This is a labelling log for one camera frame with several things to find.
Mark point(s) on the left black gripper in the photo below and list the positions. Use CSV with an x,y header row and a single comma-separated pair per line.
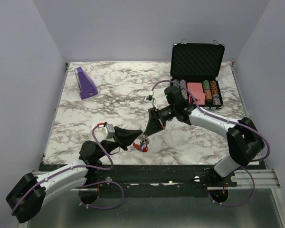
x,y
124,137

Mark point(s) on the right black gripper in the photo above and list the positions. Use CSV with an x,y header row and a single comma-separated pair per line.
x,y
154,123

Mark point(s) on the red keyring with keys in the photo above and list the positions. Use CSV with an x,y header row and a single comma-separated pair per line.
x,y
143,145

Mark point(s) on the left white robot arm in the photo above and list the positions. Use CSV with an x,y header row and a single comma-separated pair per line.
x,y
33,191

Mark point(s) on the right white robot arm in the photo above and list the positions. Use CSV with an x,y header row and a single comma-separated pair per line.
x,y
244,144

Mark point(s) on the pink playing card deck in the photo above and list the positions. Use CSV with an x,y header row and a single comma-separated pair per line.
x,y
196,90

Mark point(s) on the purple wedge-shaped box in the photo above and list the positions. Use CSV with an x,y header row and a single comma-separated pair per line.
x,y
86,86

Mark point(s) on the black poker chip case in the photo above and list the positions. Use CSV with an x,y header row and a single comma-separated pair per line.
x,y
196,63

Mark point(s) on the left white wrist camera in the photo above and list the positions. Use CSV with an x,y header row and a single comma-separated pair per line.
x,y
107,130

